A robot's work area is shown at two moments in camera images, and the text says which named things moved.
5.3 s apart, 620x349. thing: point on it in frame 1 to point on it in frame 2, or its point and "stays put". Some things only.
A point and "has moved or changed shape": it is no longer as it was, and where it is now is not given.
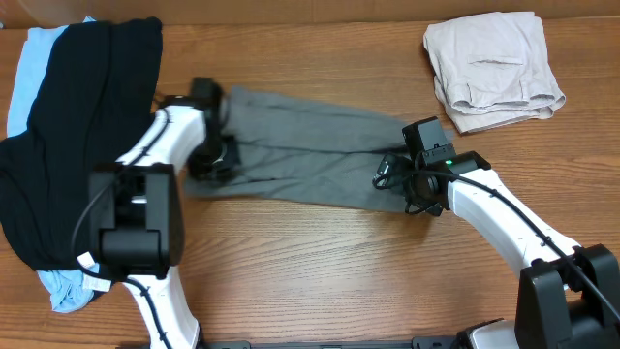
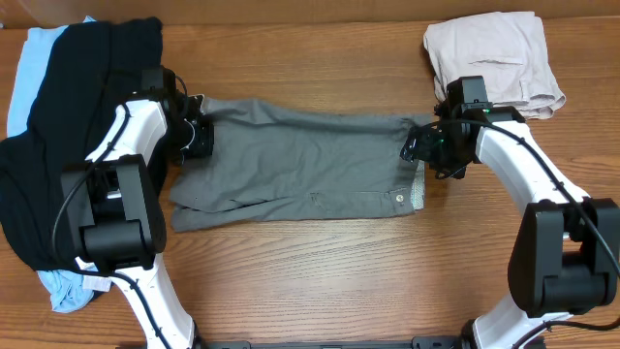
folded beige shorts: [493, 69] stays put
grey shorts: [300, 150] has moved or changed shape
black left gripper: [232, 157] to [203, 144]
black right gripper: [431, 203] to [417, 145]
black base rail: [419, 343] stays put
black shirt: [94, 97] stays put
